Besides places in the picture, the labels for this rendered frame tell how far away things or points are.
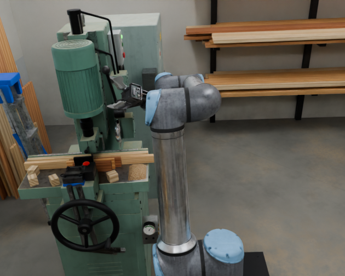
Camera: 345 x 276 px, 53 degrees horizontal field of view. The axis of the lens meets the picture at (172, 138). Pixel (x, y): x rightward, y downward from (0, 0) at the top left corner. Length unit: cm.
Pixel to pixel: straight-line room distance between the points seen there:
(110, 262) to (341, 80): 283
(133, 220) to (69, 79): 75
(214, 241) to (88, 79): 83
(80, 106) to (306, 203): 205
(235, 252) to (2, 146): 225
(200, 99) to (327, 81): 277
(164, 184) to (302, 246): 163
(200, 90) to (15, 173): 233
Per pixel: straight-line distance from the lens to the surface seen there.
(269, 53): 401
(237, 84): 357
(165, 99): 110
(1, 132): 305
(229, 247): 135
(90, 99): 155
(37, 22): 410
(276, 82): 365
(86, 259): 199
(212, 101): 114
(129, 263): 199
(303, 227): 280
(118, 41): 181
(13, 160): 313
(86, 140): 167
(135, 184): 164
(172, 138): 113
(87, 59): 151
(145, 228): 172
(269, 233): 270
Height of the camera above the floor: 185
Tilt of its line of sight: 29 degrees down
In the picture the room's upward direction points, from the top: 3 degrees counter-clockwise
